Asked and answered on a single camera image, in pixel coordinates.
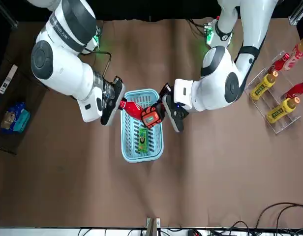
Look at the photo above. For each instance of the clear acrylic bottle shelf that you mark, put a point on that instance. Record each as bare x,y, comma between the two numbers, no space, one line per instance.
281,127

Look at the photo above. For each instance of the white label strip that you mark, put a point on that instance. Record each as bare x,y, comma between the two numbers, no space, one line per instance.
7,79

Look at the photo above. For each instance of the pink label tea bottle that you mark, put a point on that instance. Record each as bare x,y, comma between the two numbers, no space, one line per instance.
297,56

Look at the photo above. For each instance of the blue cookie packet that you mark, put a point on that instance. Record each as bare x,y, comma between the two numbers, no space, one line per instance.
9,120

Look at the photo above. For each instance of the aluminium frame post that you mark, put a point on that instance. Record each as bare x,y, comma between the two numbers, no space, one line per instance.
152,228
6,14
297,16

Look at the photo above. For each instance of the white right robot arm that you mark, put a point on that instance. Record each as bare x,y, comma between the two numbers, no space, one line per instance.
60,66

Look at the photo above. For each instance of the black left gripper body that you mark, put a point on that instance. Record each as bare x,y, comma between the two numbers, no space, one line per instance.
174,115

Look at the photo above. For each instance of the teal snack packet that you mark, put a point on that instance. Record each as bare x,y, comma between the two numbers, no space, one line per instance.
22,123

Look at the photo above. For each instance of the green snack packet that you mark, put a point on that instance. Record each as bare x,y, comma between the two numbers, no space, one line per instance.
142,140

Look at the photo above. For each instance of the yellow label tea bottle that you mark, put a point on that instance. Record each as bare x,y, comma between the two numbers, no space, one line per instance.
280,111
261,88

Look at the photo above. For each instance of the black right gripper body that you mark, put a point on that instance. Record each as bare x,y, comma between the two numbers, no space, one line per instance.
114,103

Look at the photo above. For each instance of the red cola bottle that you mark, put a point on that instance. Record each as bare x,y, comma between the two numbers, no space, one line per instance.
296,90
279,64
131,110

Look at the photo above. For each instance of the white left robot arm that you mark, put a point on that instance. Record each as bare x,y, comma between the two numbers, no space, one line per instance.
215,93

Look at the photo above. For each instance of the blue plastic basket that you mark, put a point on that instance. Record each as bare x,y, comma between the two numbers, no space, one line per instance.
141,158

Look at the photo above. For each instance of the orange black barcode scanner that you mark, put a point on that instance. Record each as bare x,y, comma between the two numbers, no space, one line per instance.
147,115

